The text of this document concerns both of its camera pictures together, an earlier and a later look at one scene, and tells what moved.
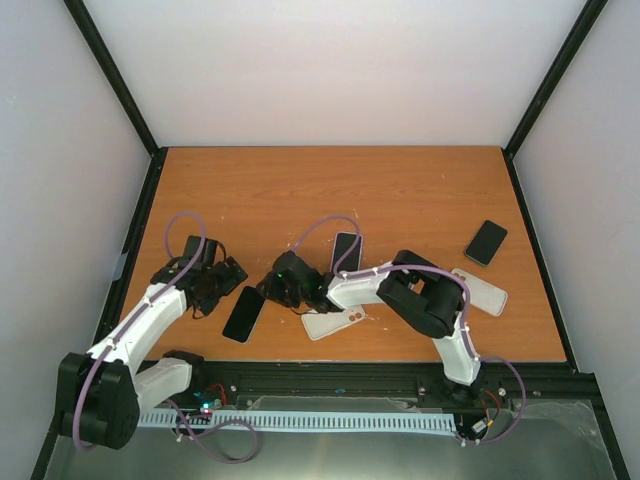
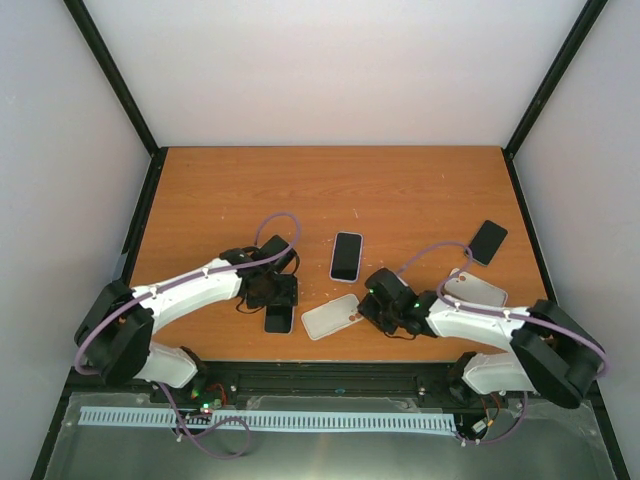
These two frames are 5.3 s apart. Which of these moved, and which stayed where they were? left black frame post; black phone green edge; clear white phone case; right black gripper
Moved: right black gripper
Stayed: clear white phone case; black phone green edge; left black frame post
